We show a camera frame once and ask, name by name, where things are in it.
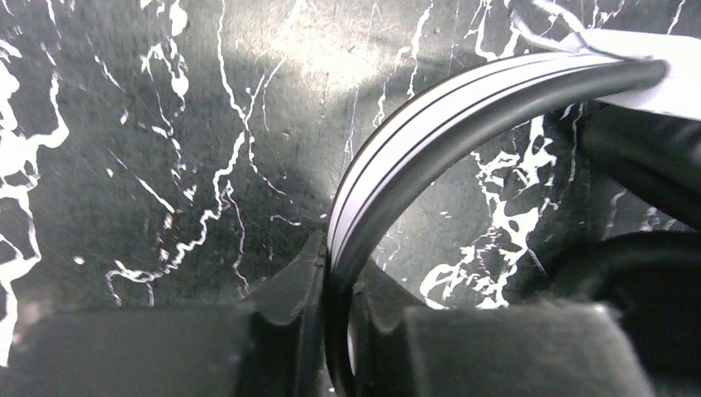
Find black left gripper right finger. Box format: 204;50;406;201
351;263;654;396

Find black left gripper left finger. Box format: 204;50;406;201
1;232;326;396

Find black and white headphones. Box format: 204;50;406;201
325;30;700;396

